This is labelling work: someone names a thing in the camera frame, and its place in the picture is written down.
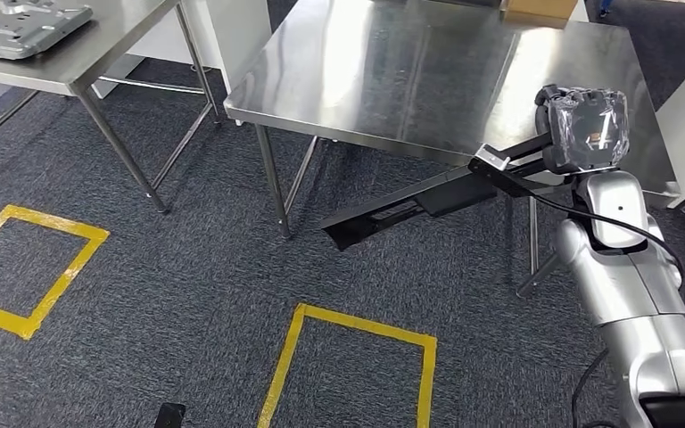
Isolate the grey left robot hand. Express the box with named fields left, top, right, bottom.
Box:
left=153, top=402, right=187, bottom=428

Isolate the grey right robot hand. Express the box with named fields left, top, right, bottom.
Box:
left=534, top=84, right=631, bottom=176

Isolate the long black plastic part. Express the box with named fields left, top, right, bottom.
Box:
left=318, top=130, right=557, bottom=253

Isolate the stainless steel workbench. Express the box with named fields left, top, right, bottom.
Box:
left=224, top=0, right=681, bottom=300

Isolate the yellow floor tape square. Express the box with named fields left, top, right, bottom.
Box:
left=0, top=204, right=111, bottom=342
left=256, top=302, right=439, bottom=428

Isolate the brown cardboard box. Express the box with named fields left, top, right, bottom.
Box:
left=499, top=0, right=580, bottom=29

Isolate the white cabinet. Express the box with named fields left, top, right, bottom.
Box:
left=91, top=0, right=273, bottom=101

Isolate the stainless steel table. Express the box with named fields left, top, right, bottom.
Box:
left=0, top=0, right=224, bottom=215

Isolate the grey metal plate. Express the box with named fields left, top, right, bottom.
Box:
left=0, top=0, right=95, bottom=61

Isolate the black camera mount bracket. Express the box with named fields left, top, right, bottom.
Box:
left=467, top=156, right=577, bottom=199

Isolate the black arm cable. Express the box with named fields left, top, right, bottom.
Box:
left=571, top=348, right=618, bottom=428
left=528, top=192, right=685, bottom=279

